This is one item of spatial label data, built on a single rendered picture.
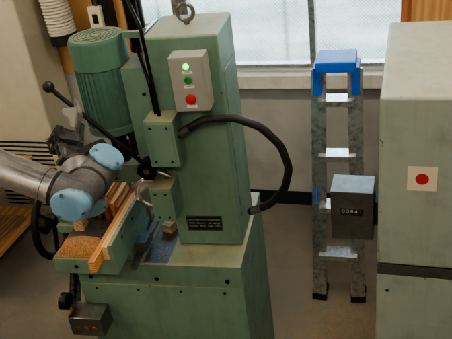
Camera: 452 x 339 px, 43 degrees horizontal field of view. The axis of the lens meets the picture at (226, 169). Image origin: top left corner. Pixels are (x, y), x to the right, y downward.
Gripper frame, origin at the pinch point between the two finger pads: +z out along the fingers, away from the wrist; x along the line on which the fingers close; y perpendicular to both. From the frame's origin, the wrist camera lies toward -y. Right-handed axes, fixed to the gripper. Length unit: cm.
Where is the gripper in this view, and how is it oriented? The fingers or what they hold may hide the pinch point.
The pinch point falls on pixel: (66, 116)
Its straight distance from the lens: 183.9
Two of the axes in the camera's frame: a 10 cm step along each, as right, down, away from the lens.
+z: -3.8, -7.6, 5.3
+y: -7.4, -1.0, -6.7
